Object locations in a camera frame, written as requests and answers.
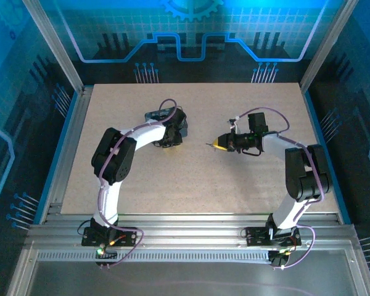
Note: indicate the dark box with painted lid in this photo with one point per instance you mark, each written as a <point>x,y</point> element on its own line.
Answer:
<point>151,116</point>

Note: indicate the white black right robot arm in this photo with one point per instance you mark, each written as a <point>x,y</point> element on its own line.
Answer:
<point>274,145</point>

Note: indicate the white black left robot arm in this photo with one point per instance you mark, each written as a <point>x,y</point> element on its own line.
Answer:
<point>148,135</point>

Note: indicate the grey metal panel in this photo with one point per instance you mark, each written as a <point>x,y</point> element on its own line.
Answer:
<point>185,277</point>

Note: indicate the aluminium mounting rail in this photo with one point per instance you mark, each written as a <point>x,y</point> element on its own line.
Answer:
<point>188,231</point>

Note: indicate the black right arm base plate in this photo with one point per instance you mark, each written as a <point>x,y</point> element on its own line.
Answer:
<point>256,235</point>

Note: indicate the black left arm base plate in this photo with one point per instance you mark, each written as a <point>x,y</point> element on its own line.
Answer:
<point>126,237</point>

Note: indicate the aluminium side rail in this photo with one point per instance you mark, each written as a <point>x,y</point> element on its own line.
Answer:
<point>75,123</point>

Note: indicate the aluminium frame post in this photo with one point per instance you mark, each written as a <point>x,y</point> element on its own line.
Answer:
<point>54,43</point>
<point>325,43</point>

